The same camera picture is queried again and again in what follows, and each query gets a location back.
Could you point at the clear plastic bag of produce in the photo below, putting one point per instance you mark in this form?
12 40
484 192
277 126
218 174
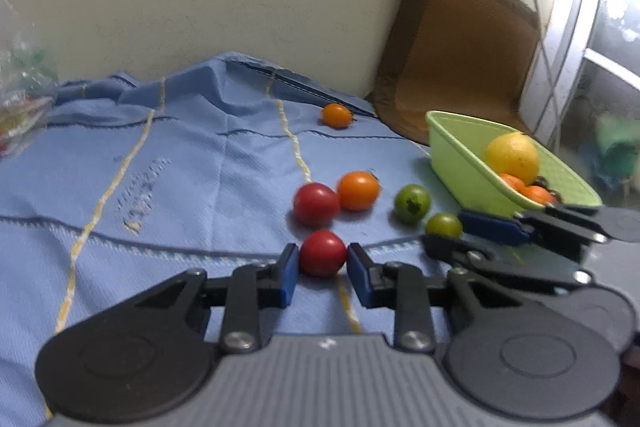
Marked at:
20 97

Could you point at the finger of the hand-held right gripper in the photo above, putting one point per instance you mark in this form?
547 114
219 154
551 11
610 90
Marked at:
492 227
450 249

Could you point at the white window frame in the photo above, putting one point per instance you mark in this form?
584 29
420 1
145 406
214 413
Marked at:
570 32

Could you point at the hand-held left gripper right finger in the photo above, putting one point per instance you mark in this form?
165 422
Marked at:
357 277

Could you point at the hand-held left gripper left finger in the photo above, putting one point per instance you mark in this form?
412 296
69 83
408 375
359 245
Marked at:
289 277

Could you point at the red cherry tomato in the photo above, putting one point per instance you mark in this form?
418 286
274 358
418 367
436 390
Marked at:
316 205
322 253

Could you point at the brown woven seat cushion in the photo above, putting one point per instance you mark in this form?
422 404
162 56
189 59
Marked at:
450 57

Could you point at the blue striped blanket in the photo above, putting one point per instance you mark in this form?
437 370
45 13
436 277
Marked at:
175 167

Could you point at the light green plastic basin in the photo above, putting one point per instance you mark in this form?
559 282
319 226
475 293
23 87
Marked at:
460 157

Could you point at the green cherry tomato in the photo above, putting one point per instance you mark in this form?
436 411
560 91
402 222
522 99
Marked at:
442 224
412 203

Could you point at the orange cherry tomato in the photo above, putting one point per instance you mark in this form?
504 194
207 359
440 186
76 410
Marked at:
357 191
336 115

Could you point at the blurred green container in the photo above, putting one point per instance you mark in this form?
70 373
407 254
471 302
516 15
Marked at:
617 147

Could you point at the large yellow citrus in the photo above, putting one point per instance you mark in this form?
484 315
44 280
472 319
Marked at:
512 155

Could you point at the orange mandarin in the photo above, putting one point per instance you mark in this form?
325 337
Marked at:
537 194
512 182

